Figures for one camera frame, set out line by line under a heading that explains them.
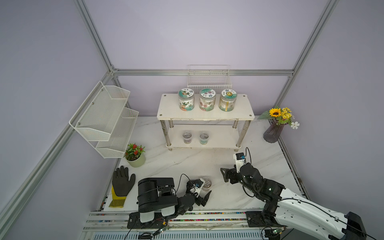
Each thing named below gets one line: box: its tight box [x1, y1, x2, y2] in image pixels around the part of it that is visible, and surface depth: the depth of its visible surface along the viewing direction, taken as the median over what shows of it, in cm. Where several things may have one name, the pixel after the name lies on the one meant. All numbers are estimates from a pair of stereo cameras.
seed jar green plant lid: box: [178, 88, 195, 112], surface depth 73 cm
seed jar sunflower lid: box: [218, 88, 238, 112], surface depth 73 cm
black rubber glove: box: [109, 165, 136, 208], surface depth 86 cm
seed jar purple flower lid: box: [199, 88, 217, 112], surface depth 73 cm
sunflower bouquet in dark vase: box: [257, 106, 300, 143], surface depth 92 cm
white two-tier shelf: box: [157, 94, 255, 152], surface depth 84 cm
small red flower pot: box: [123, 143, 146, 168], surface depth 88 cm
